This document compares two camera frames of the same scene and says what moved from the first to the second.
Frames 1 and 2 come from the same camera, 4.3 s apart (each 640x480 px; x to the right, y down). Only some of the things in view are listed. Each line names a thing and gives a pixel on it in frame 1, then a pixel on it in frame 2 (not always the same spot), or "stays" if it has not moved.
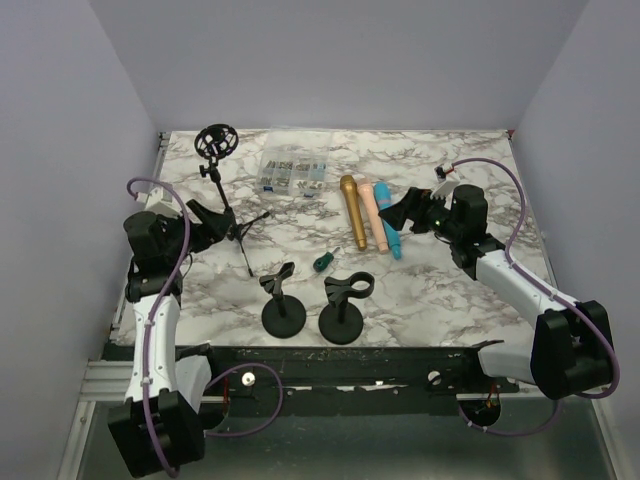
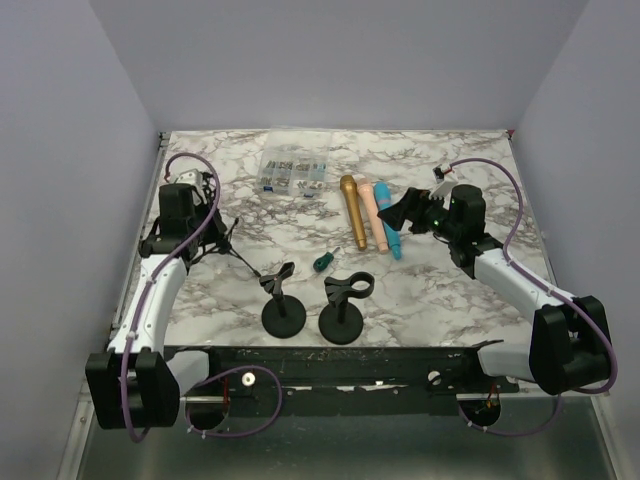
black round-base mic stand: [340, 323] stays
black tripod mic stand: [216, 141] -> [223, 246]
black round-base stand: [283, 316] stays
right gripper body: [433, 217] stays
